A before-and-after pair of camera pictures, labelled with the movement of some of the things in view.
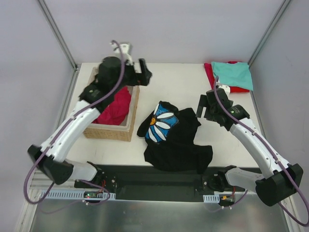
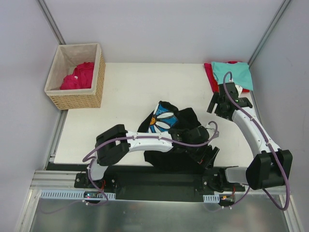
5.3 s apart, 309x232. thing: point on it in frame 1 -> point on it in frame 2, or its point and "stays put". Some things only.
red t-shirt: x=209 y=72 stays put
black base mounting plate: x=138 y=182 stays put
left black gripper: x=139 y=75 -> x=208 y=154
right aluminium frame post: x=268 y=33 stays put
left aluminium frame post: x=58 y=34 stays put
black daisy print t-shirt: x=169 y=135 stays put
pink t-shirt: x=115 y=112 -> x=81 y=77
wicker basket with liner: x=122 y=132 -> x=77 y=77
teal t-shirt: x=237 y=75 stays put
